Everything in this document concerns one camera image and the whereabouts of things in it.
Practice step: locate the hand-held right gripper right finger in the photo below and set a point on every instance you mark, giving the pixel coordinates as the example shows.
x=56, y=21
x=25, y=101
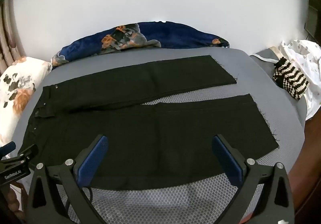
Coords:
x=225, y=156

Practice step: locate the pink curtain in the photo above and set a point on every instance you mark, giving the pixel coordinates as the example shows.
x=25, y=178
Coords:
x=7, y=38

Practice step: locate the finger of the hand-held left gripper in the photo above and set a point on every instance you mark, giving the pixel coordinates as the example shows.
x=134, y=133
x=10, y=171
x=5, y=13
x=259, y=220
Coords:
x=28, y=151
x=7, y=148

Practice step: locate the black pants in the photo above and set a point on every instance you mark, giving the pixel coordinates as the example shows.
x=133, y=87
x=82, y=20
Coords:
x=150, y=138

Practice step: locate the blue floral blanket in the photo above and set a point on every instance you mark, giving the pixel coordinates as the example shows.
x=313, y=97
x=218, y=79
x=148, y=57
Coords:
x=175, y=35

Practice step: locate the grey cloth with white trim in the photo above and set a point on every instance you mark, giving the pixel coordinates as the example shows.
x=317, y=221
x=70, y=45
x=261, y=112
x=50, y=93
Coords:
x=265, y=56

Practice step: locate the brown wooden bed frame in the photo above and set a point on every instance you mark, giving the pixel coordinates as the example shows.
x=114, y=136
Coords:
x=311, y=176

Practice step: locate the white spotted cloth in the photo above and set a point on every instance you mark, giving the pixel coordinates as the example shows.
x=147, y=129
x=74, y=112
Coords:
x=308, y=58

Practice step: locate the black white striped knit pouch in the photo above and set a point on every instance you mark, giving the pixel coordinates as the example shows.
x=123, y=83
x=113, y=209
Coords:
x=291, y=81

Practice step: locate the grey mesh bed mat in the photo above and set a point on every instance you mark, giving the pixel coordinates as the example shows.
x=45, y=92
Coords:
x=175, y=201

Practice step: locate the wooden furniture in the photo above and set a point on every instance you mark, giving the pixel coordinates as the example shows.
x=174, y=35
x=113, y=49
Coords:
x=313, y=13

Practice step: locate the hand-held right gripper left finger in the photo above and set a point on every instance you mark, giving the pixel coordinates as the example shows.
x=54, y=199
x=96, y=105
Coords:
x=94, y=156

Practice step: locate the white floral pillow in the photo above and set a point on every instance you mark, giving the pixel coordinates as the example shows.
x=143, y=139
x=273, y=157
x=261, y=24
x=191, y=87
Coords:
x=20, y=83

